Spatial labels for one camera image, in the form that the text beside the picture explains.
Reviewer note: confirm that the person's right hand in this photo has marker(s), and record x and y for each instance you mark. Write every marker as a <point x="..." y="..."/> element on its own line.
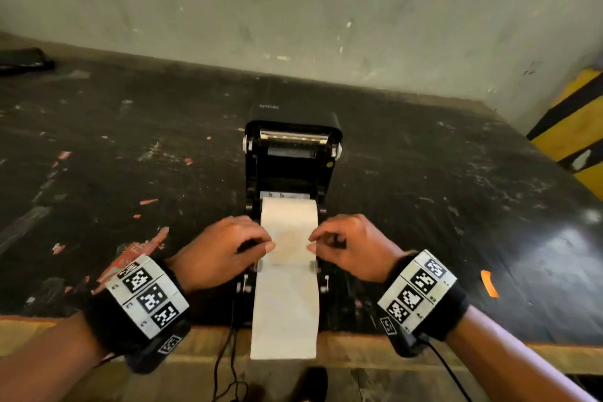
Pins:
<point x="362" y="248"/>

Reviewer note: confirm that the person's left hand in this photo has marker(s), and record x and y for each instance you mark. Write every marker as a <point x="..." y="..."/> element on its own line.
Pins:
<point x="212" y="255"/>

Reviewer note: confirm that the person's right thumb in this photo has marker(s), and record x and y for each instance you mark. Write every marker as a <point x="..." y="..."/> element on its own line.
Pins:
<point x="325" y="254"/>

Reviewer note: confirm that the person's left thumb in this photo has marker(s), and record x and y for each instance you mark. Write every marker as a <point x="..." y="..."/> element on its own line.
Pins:
<point x="256" y="258"/>

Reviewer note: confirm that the white label paper strip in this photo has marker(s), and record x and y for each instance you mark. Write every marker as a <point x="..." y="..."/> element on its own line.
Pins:
<point x="285" y="312"/>

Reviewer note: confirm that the person's right forearm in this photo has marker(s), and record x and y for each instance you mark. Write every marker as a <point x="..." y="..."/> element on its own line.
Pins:
<point x="509" y="364"/>

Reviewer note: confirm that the person's left forearm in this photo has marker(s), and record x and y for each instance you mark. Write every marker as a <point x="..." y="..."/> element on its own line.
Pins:
<point x="42" y="364"/>

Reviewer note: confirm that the black label printer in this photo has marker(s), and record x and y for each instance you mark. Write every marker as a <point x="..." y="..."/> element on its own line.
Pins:
<point x="292" y="166"/>

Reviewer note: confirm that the black wristband with marker tags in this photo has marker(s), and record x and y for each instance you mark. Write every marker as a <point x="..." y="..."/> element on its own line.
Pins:
<point x="419" y="295"/>
<point x="141" y="298"/>

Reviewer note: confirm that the torn red sticker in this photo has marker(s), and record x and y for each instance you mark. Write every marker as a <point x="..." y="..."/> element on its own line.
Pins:
<point x="132" y="253"/>

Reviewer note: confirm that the orange sticker scrap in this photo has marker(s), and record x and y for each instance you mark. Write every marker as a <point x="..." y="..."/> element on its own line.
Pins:
<point x="489" y="284"/>

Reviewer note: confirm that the yellow black striped barrier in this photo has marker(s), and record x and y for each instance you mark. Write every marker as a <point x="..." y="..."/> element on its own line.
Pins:
<point x="572" y="128"/>

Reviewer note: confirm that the black flat object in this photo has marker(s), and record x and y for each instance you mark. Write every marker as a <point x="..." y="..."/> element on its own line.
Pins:
<point x="23" y="61"/>

